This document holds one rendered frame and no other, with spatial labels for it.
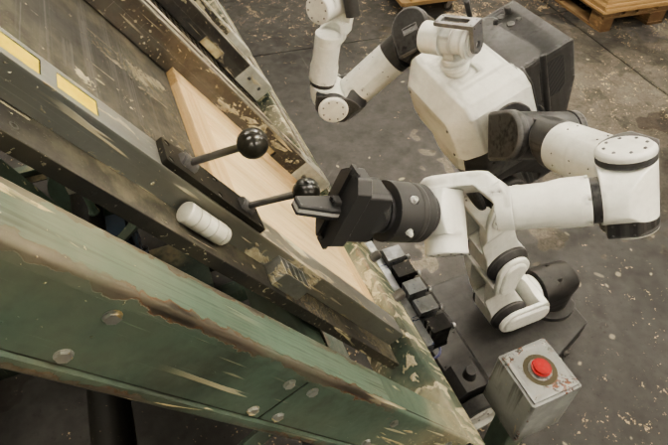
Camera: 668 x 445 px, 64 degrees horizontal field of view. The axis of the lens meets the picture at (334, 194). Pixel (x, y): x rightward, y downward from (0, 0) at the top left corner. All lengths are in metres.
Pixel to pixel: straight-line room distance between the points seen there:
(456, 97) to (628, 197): 0.45
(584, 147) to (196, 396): 0.66
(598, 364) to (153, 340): 2.11
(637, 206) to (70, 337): 0.68
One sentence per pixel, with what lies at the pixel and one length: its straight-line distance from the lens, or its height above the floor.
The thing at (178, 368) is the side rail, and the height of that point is 1.48.
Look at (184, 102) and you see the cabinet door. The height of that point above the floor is 1.37.
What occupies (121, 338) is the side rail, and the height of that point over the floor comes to 1.55.
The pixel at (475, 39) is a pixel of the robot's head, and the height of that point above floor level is 1.44.
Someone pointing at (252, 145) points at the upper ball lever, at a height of 1.55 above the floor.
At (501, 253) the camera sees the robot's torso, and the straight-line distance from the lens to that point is 1.71.
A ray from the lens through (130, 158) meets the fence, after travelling 0.65.
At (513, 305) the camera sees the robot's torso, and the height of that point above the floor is 0.35.
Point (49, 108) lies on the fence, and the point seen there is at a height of 1.62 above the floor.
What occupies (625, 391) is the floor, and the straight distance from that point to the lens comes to 2.41.
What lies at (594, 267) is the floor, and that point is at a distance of 2.73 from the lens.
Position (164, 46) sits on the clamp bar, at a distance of 1.13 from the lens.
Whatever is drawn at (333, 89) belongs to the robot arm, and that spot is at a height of 1.17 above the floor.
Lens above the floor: 1.93
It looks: 44 degrees down
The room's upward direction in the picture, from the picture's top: straight up
